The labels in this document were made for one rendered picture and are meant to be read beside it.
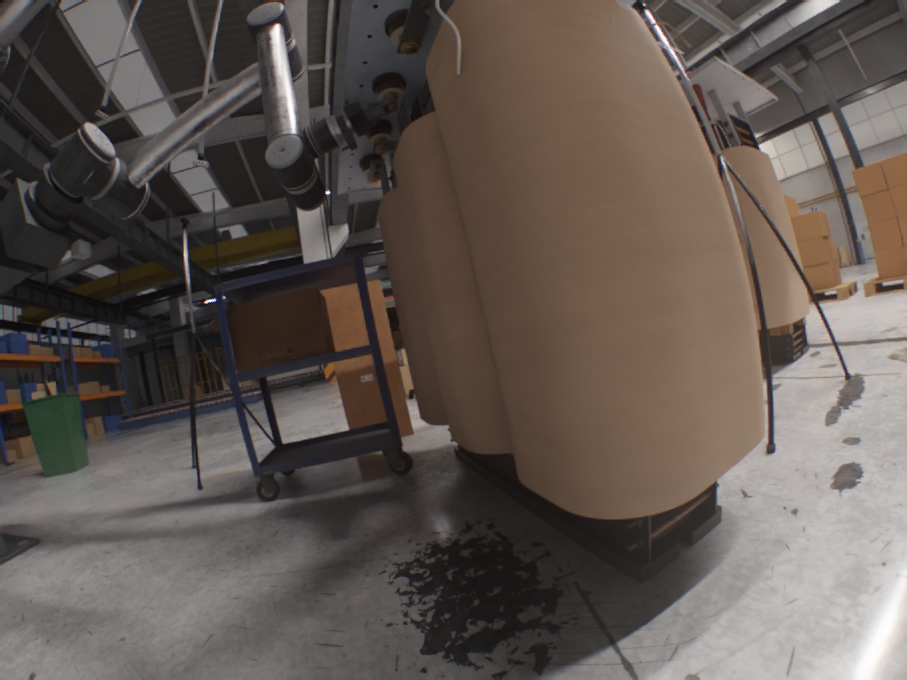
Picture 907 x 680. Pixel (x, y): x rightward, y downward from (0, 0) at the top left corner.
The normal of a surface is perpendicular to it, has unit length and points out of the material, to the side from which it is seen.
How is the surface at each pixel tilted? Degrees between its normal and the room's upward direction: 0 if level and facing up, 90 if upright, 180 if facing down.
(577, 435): 90
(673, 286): 90
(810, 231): 90
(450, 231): 90
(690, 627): 0
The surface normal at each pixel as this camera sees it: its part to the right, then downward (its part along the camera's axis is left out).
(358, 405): 0.29, -0.06
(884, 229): -0.93, 0.21
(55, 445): 0.57, -0.05
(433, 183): -0.57, 0.13
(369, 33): 0.22, 0.98
